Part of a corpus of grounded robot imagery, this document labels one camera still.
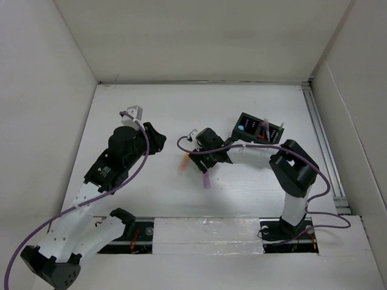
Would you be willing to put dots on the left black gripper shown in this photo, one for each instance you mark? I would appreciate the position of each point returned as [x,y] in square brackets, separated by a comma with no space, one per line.
[156,139]

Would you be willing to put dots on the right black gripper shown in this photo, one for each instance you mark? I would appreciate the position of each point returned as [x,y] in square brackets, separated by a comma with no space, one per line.
[198,157]

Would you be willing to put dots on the pink highlighter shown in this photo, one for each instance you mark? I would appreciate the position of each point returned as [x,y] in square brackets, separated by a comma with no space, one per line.
[206,181]

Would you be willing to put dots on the dark red gel pen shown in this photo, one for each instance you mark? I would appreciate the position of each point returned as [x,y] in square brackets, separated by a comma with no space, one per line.
[264,125]

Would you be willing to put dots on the blue gel pen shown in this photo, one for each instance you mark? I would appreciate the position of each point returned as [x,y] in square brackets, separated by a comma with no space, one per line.
[267,130]

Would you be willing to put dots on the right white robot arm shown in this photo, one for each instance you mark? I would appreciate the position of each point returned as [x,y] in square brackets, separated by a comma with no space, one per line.
[291,165]

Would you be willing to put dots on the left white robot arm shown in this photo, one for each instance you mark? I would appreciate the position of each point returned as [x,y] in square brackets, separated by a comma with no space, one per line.
[58,258]

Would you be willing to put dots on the orange highlighter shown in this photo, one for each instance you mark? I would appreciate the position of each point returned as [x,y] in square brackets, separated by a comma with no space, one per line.
[184,164]

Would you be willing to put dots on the black two-slot pen holder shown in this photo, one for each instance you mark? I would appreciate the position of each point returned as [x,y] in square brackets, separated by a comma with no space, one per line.
[252,128]

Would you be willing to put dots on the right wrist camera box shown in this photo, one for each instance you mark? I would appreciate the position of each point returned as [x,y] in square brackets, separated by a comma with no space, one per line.
[192,136]

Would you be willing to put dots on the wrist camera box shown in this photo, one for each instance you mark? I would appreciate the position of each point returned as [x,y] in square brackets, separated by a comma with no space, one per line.
[192,136]
[131,115]

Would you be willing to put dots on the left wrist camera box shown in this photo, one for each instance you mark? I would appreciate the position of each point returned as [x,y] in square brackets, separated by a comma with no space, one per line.
[131,115]

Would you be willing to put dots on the aluminium rail right side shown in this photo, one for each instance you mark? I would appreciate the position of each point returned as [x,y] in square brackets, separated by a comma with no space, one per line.
[337,190]

